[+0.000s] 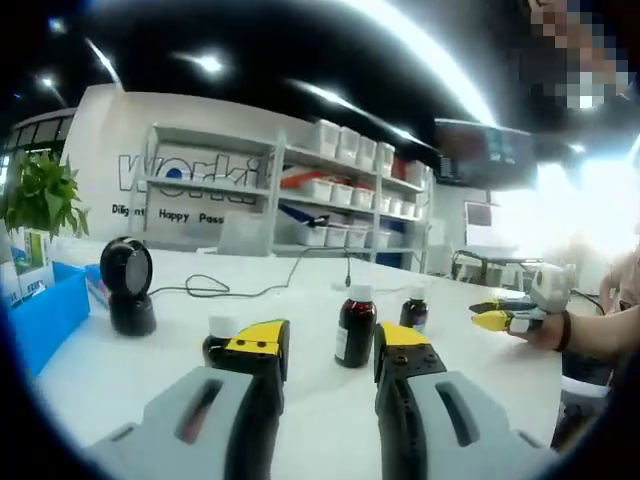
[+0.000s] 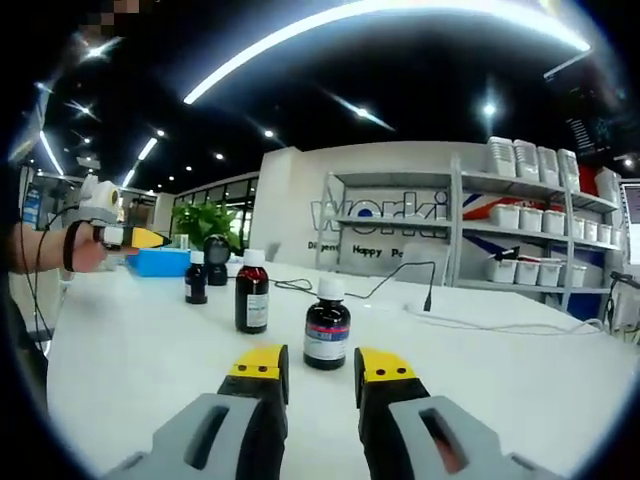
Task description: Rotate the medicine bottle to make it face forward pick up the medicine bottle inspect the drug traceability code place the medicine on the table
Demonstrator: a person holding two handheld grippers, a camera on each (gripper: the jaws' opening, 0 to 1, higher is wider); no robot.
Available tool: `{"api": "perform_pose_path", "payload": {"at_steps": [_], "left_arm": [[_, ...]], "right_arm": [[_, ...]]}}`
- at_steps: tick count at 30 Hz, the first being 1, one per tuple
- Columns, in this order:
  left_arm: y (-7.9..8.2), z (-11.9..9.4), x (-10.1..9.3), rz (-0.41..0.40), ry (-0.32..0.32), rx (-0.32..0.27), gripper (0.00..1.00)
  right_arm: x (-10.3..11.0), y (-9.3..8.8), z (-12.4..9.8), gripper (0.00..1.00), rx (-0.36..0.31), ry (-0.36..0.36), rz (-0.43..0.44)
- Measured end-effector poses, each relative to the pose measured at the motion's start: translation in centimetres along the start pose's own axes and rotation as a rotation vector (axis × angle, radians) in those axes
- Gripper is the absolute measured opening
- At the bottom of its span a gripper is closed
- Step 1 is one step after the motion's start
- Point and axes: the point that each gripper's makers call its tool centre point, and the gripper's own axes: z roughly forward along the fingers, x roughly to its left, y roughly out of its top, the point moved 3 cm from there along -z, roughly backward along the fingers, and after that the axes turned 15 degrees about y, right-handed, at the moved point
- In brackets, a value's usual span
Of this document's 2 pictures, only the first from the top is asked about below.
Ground small dark medicine bottle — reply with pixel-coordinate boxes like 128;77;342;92
399;284;430;335

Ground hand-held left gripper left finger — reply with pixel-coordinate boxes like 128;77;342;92
84;319;291;480

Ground grey translucent panel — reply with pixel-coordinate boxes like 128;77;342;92
219;214;274;255

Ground grey metal shelving unit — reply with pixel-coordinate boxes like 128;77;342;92
142;122;436;264

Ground white blue-print medicine box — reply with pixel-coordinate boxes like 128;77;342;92
0;259;56;302

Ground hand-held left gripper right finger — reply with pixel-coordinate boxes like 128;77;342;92
374;321;560;480

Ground person's right hand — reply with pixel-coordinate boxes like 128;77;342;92
519;312;564;349

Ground green white medicine box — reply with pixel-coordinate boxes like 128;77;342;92
22;227;51;271

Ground hanging dark display screen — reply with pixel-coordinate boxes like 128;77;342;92
433;118;539;191

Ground background workbench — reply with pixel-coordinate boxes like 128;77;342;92
452;248;531;291

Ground small background monitor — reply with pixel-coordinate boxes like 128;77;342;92
464;201;494;229

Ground tall red medicine bottle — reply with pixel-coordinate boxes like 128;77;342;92
333;283;377;369

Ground black barcode scanner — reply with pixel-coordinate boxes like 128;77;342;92
99;237;157;336

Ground white table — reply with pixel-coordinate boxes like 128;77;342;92
29;239;566;451

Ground green potted plant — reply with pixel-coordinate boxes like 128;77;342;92
2;152;91;241

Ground blue plastic bin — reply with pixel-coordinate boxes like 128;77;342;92
7;259;92;377

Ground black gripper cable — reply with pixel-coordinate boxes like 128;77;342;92
574;289;607;317

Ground small pink box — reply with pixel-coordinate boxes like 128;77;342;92
85;264;111;306

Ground black scanner cable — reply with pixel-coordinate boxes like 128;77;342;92
152;244;354;301

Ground rows of white storage bins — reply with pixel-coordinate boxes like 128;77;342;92
282;118;431;249

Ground wide dark medicine bottle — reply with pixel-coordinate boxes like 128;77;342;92
202;314;242;369

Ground person's dark clothing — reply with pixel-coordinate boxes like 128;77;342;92
549;349;631;451

